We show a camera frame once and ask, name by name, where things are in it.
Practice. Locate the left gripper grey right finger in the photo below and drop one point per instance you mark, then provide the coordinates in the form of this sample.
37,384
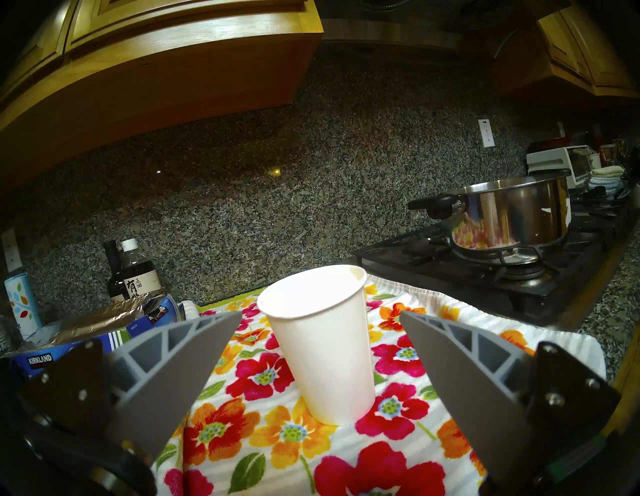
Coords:
470,400

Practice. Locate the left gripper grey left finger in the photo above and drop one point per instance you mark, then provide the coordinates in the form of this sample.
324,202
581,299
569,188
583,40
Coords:
170,380

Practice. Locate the tall white paper cup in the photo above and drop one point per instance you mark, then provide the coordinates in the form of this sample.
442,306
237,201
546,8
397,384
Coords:
322,350

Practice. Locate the wide black stove grate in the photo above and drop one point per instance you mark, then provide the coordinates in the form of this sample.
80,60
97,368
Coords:
425,250

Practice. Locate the colourful patterned paper cup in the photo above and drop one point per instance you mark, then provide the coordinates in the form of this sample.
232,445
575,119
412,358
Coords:
21,305

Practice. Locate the stainless steel pot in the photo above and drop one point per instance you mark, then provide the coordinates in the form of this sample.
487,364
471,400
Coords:
510,210

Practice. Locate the blue foodservice foil box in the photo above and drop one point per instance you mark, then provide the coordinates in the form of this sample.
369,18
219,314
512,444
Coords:
140,320

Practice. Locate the floral kitchen towel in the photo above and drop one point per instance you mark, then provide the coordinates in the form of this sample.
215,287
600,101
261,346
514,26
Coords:
400,450

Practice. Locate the dark bottle with white label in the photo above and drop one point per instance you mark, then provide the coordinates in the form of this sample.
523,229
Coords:
140,280

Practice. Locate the stainless steel gas cooktop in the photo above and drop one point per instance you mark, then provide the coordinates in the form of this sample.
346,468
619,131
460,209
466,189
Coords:
450,290

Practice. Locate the slim black bottle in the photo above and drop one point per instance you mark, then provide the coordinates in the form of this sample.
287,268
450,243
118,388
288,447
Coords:
113,270

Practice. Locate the white toaster oven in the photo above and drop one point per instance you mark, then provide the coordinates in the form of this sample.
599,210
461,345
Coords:
550,160

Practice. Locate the folded yellow dish cloth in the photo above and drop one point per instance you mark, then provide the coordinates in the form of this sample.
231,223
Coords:
607,176

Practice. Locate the wooden upper cabinet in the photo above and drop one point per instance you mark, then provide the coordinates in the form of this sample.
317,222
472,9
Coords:
585,50
150,75

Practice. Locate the steel range hood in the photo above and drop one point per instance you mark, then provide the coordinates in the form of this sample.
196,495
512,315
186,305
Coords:
390,32

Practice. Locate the white wall switch plate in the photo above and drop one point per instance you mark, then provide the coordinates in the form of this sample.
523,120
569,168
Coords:
10,250

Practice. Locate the white wall power outlet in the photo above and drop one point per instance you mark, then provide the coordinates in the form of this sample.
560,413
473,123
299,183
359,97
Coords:
486,133

